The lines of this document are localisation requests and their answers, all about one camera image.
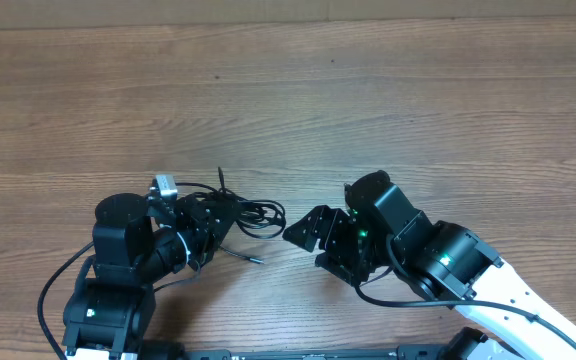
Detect black USB cable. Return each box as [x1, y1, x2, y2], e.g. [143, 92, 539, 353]
[152, 166, 288, 294]

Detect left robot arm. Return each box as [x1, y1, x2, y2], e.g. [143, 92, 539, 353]
[62, 193, 242, 359]

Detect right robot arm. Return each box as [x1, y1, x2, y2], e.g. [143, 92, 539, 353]
[283, 170, 576, 359]

